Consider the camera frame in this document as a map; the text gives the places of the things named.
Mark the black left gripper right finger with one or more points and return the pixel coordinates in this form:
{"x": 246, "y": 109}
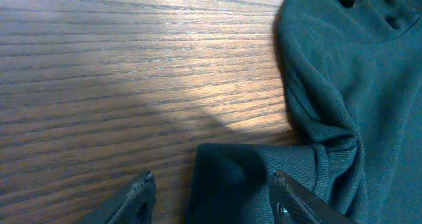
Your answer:
{"x": 292, "y": 203}

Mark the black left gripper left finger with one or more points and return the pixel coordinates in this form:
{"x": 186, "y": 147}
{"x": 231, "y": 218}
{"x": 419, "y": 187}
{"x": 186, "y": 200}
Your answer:
{"x": 132, "y": 204}

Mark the black t-shirt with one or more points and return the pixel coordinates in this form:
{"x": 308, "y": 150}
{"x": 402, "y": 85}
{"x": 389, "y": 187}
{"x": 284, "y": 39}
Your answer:
{"x": 352, "y": 82}

